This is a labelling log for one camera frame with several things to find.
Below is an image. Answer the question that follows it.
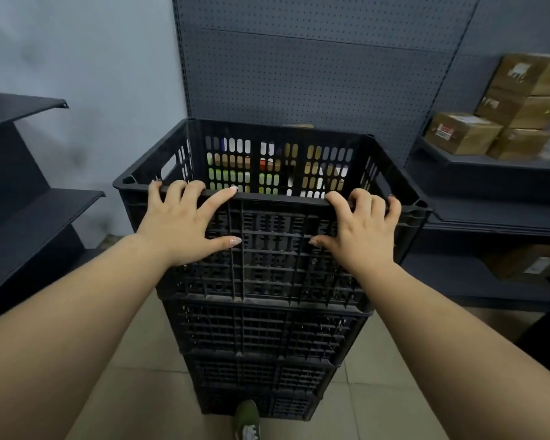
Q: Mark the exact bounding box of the person's left forearm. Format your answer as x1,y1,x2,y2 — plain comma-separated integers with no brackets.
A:
0,233,184,440

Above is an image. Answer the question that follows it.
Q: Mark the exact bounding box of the brown cardboard box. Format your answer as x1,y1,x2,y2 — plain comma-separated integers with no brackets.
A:
475,87,550,130
490,53,550,97
486,127,550,161

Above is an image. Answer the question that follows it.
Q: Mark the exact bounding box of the grey pegboard back panel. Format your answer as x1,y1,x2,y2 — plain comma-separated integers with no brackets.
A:
171,0,482,156

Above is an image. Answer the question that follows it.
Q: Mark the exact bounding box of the black plastic crate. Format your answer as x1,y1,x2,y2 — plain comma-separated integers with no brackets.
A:
113,118,433,313
163,295,373,365
194,384,325,422
182,350,341,397

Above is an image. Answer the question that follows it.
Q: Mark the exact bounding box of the person's left hand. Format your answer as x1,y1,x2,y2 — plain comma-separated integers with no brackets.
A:
135,180,242,268

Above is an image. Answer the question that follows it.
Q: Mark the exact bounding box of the white label cardboard box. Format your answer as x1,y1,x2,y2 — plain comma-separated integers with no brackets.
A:
483,244,550,285

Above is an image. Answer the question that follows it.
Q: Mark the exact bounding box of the person's right forearm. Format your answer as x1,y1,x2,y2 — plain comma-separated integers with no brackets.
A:
348,261,550,440

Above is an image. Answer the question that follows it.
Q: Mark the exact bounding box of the green shoe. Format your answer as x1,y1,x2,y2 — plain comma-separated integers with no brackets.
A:
232,399,261,440

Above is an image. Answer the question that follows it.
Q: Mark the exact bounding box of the red label cardboard box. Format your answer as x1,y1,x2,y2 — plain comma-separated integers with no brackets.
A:
424,112,504,156

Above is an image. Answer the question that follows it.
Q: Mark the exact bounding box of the person's right hand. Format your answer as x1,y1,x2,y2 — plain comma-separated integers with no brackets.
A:
309,189,402,276

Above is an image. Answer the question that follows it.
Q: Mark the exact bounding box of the dark metal shelf unit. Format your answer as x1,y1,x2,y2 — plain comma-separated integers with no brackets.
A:
0,68,106,327

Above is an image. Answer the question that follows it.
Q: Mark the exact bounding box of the dark shelf unit with pegboard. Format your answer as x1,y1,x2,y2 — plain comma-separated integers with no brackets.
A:
400,0,550,313

